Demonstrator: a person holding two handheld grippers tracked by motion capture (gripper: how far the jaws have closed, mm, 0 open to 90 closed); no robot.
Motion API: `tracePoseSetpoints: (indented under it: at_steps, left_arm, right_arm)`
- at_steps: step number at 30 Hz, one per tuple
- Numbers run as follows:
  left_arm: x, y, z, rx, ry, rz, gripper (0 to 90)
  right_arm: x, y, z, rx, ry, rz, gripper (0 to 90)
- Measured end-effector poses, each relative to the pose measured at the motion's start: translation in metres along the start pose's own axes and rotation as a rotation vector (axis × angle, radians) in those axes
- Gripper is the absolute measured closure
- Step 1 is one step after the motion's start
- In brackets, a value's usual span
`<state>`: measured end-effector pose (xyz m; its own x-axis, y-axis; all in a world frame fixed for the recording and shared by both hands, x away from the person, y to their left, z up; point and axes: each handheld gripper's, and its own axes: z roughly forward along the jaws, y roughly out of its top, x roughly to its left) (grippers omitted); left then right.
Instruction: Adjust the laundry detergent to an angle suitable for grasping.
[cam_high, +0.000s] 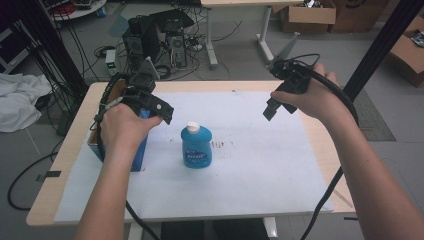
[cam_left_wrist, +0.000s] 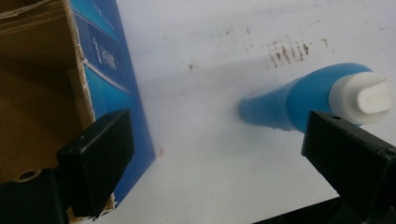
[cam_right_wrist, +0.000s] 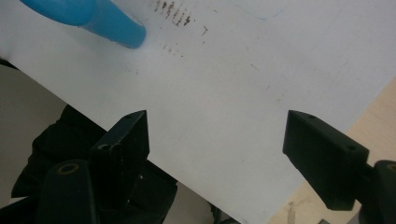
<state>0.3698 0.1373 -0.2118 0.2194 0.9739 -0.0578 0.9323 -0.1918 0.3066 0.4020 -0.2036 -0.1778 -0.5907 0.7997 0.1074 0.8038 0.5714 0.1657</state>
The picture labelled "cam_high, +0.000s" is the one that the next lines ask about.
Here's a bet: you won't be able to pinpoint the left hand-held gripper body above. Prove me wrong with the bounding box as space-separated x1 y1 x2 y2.
121 56 168 118

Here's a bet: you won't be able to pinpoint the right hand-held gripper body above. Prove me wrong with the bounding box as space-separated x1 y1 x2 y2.
266 31 313 96

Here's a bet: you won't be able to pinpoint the blue bottle with white cap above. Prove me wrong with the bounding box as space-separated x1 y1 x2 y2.
180 121 214 170

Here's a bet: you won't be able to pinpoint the blue cardboard box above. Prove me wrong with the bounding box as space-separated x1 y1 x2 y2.
87 78 150 173

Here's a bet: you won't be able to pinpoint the person's right hand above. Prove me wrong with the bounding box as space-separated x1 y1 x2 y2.
270 63 355 123

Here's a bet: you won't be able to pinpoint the person's left hand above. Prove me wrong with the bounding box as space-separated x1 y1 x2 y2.
99 102 164 153

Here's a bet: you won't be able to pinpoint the white box with green light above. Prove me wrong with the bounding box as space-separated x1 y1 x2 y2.
104 49 119 78

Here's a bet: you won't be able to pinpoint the black computer tower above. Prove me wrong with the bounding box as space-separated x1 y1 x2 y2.
121 9 196 72

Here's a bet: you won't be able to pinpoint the grey computer tower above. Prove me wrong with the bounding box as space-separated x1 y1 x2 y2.
167 32 188 70

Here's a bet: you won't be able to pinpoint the white paper sheet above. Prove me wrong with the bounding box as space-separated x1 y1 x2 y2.
53 91 335 224

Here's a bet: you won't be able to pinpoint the open cardboard box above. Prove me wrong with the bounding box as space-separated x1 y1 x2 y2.
279 0 338 34

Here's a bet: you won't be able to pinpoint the white-legged desk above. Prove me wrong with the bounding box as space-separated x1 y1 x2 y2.
199 0 305 71

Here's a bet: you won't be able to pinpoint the grey floor mat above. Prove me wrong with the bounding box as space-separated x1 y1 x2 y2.
352 89 398 142

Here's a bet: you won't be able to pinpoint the closed cardboard box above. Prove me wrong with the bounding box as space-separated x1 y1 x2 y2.
328 0 392 34

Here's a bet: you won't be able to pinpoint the light wooden table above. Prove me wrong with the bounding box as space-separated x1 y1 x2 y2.
25 80 357 228

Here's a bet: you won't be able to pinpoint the black metal stand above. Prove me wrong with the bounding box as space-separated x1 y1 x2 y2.
342 0 424 102

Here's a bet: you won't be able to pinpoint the round white table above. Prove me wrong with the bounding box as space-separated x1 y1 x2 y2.
39 0 108 22

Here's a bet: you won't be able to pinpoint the white table leg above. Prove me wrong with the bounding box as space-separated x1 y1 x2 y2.
262 217 279 239

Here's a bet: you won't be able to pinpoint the large cardboard box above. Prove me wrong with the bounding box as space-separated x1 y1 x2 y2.
385 14 424 89

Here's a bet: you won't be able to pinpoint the person's dark trousers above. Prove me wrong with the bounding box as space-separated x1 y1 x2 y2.
161 218 272 240

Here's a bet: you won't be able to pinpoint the white cloth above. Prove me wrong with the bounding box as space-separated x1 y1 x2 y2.
0 72 55 134

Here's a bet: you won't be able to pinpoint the black tape strip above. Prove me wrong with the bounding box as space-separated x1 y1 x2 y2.
35 170 63 183

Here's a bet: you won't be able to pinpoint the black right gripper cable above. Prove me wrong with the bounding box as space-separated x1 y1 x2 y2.
289 53 360 240

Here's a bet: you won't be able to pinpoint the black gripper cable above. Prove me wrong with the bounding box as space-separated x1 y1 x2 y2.
90 73 155 240
289 53 360 240

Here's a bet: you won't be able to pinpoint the black stand with cables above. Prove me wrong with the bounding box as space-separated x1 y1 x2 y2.
18 0 90 101

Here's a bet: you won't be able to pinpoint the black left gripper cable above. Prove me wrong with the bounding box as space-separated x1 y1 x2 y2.
90 73 155 240

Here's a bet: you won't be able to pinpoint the black floor cable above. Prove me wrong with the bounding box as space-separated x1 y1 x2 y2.
7 152 59 212

